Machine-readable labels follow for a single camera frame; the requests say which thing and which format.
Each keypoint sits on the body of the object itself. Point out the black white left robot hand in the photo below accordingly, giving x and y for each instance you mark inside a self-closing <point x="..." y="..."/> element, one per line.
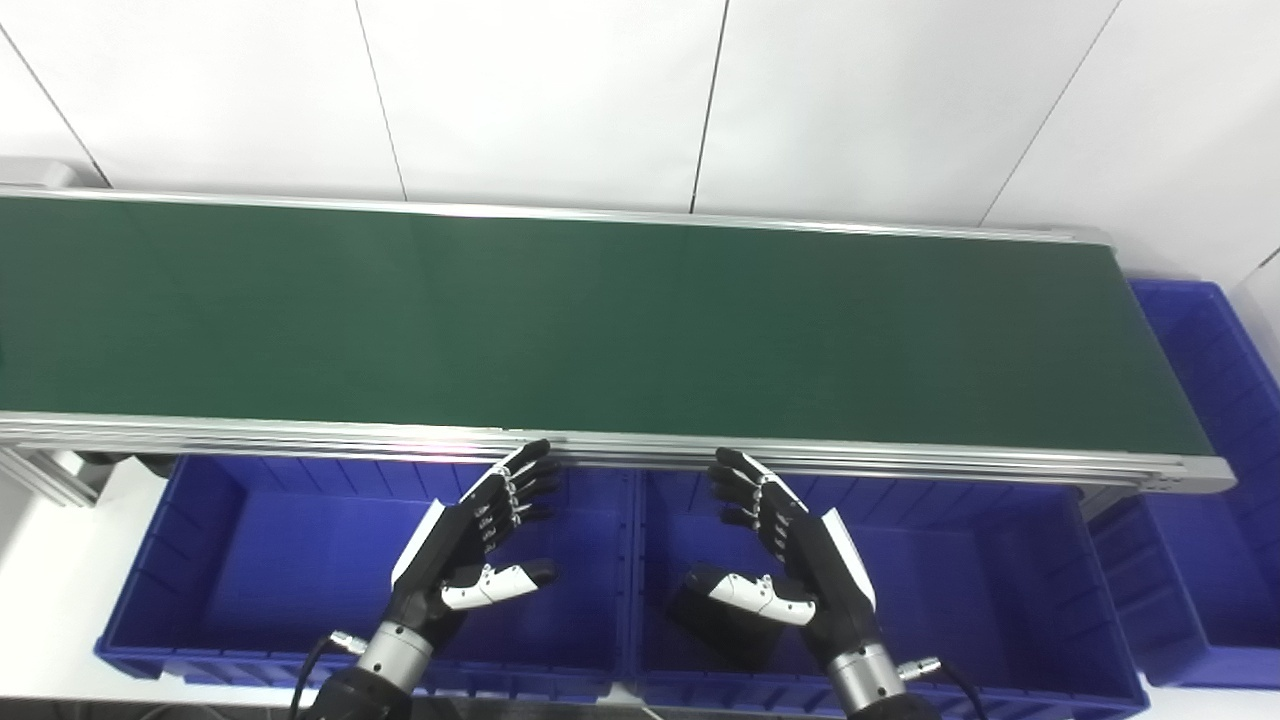
<point x="450" y="545"/>

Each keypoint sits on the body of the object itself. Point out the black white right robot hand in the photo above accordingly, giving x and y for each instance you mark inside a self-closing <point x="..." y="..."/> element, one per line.
<point x="820" y="570"/>

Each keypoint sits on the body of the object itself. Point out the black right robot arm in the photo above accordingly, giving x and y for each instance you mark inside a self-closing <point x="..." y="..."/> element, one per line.
<point x="865" y="680"/>

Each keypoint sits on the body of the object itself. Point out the black block part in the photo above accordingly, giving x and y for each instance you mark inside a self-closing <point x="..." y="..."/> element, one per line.
<point x="720" y="630"/>

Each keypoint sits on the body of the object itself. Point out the blue plastic bin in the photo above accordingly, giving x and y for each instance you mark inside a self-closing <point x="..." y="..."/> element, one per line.
<point x="1000" y="580"/>
<point x="1220" y="560"/>
<point x="260" y="560"/>

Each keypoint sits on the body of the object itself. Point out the grey conveyor end housing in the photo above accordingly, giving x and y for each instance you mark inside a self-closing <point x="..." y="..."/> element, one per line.
<point x="35" y="172"/>

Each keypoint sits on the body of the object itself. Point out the green conveyor belt aluminium frame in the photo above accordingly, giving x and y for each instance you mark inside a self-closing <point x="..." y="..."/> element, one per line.
<point x="600" y="320"/>

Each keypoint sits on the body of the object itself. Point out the aluminium conveyor leg frame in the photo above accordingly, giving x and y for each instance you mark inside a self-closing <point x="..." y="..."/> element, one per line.
<point x="40" y="475"/>

